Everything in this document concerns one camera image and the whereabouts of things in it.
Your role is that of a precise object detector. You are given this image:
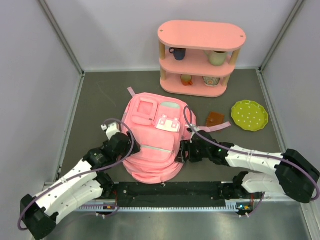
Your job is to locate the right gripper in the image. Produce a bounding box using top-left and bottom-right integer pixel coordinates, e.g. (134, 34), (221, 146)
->
(175, 139), (211, 164)

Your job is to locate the pink student backpack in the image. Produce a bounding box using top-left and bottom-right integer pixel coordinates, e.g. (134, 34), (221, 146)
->
(120, 86), (231, 185)

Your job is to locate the brown leather wallet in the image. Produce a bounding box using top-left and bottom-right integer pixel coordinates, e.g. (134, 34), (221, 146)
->
(205, 111), (225, 130)

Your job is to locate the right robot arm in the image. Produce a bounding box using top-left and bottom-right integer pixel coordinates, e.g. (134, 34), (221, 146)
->
(179, 135), (320, 204)

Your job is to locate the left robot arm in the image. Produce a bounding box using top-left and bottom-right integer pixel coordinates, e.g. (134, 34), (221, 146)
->
(17, 130), (140, 240)

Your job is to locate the orange cup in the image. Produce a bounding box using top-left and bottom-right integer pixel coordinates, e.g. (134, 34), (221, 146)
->
(180, 74), (193, 86)

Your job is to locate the patterned flower-shaped bowl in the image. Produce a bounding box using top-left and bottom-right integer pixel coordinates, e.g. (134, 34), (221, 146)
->
(202, 76), (221, 87)

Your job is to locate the green polka dot plate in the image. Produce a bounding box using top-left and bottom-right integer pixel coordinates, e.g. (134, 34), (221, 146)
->
(231, 100), (269, 132)

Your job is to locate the pink three-tier wooden shelf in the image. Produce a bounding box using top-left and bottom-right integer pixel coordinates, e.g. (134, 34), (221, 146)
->
(157, 20), (246, 98)

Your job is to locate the beige ceramic mug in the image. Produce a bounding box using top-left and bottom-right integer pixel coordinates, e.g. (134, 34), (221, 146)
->
(203, 50), (228, 67)

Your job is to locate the dark blue mug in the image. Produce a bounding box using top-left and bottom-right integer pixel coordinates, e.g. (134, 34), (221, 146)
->
(168, 47), (186, 61)

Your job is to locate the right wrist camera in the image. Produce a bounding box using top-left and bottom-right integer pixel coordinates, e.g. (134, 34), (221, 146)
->
(186, 124), (201, 139)

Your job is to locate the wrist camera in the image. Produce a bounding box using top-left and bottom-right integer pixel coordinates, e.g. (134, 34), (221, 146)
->
(186, 124), (201, 139)
(100, 122), (121, 140)

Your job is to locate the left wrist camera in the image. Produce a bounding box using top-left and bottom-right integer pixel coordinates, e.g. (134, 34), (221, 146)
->
(100, 122), (121, 140)

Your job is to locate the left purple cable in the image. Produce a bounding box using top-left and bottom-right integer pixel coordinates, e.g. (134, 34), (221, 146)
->
(17, 118), (135, 231)

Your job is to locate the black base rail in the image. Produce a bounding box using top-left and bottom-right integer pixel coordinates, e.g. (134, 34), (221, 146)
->
(109, 181), (264, 207)

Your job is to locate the white cable duct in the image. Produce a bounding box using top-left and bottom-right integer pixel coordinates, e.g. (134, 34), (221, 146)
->
(75, 200), (253, 213)

